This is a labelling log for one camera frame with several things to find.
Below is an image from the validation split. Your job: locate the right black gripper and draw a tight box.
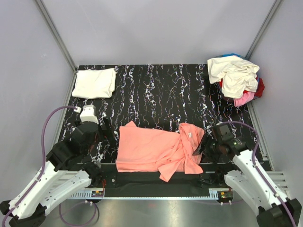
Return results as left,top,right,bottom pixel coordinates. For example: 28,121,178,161
192,133,222,165

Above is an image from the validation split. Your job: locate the salmon pink t shirt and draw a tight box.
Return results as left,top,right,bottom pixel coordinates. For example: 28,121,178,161
116,121,205,182

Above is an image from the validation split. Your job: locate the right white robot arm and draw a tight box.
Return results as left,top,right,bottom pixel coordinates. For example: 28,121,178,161
194,134,302,227

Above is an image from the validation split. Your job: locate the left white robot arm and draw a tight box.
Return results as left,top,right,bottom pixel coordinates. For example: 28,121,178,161
0,118,115,227

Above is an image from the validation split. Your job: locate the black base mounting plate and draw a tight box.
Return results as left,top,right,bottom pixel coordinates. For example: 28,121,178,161
75,163,244,198

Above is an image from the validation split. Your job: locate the folded white t shirt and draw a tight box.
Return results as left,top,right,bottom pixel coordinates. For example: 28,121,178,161
71,68,116,99

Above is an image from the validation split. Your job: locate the pink garment in pile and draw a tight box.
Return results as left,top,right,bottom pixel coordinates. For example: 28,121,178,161
234,92,255,107

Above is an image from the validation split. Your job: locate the crumpled cream t shirt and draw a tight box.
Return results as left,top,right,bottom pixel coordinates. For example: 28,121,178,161
207,55,259,99

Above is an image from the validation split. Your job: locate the red garment in pile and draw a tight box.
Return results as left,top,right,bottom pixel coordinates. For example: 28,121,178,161
217,77,265,99

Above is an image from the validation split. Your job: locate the blue garment in pile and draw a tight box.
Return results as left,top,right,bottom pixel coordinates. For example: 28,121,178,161
221,53,245,59

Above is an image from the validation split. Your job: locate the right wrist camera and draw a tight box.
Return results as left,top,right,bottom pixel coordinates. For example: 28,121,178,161
212,124,235,143

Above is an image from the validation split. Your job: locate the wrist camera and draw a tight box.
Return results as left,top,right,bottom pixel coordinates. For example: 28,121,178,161
80,105,99,124
212,124,235,143

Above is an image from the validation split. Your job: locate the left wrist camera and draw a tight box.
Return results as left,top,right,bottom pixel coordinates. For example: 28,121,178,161
80,105,99,124

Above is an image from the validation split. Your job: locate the slotted grey cable duct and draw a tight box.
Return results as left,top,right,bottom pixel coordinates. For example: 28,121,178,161
69,190,219,200

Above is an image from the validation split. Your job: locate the right aluminium rail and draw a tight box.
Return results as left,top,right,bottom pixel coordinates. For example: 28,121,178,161
247,103,288,192

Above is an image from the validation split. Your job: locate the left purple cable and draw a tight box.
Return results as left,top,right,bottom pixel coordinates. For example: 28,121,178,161
4,106,100,227

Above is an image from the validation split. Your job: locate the left aluminium frame post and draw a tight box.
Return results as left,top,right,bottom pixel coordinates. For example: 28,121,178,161
33,0,77,72

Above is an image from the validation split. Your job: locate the aluminium frame post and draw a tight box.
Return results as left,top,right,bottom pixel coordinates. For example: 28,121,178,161
245,0,284,60
33,0,77,72

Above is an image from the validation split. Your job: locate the right aluminium frame post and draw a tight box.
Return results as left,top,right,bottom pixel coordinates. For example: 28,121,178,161
245,0,284,60

